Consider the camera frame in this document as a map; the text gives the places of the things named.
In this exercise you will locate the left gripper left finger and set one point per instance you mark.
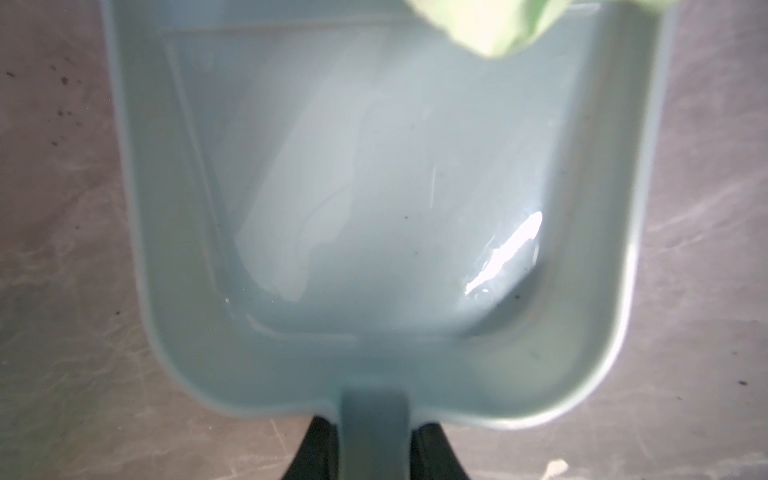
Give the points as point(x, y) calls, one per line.
point(317, 456)

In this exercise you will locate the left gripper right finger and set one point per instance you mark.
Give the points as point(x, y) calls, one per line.
point(432, 457)

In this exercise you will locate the teal dustpan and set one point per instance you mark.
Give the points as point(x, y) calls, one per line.
point(333, 213)

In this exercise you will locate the small green paper scrap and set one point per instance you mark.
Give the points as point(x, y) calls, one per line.
point(495, 29)

